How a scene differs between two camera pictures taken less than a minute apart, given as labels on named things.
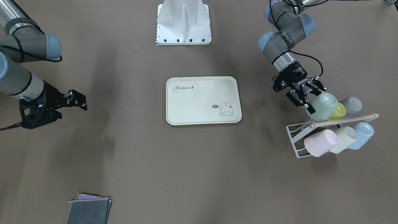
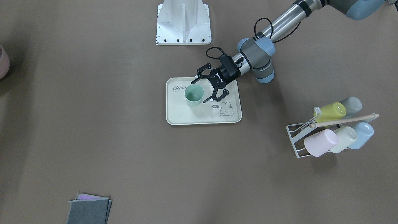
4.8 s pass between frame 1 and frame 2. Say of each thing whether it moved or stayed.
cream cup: stayed
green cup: moved
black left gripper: moved
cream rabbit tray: stayed
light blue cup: stayed
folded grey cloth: stayed
